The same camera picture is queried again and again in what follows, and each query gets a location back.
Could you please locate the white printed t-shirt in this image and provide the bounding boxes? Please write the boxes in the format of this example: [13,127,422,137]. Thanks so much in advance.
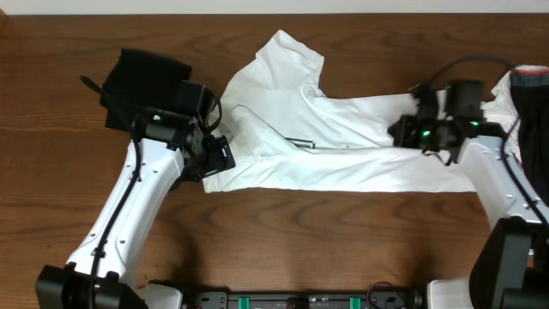
[203,31,473,193]

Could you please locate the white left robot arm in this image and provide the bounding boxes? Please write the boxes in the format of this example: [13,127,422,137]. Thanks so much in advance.
[35,113,235,308]

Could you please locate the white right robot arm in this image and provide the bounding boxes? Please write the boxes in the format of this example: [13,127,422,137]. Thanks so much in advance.
[388,115,548,308]

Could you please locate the white crumpled garment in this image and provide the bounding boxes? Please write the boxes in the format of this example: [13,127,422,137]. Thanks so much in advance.
[481,65,548,162]

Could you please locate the black folded cloth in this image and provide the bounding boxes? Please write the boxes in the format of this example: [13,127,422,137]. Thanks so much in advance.
[102,48,192,121]

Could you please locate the dark navy striped garment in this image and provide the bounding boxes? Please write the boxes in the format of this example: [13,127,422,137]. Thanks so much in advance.
[510,69,549,204]

